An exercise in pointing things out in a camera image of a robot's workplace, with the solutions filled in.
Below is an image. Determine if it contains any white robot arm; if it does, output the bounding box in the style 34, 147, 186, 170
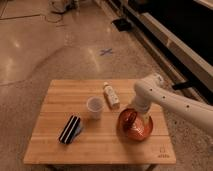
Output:
131, 73, 213, 137

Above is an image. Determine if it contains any small white bottle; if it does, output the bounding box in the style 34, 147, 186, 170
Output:
103, 82, 120, 109

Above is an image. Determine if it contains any blue tape cross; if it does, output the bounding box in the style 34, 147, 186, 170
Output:
100, 48, 113, 56

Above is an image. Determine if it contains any wooden table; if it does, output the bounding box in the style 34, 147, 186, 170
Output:
24, 80, 176, 165

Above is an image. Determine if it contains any orange bowl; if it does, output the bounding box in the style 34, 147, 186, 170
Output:
116, 108, 153, 141

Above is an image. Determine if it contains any black striped eraser block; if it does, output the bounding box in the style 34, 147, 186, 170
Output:
59, 115, 82, 144

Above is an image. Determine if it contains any black floor box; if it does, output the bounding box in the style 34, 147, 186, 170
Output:
112, 18, 132, 31

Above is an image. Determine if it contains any white device on floor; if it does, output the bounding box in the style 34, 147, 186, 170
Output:
48, 0, 79, 14

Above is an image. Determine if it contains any long wall shelf rail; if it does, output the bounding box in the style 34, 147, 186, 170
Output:
99, 0, 213, 104

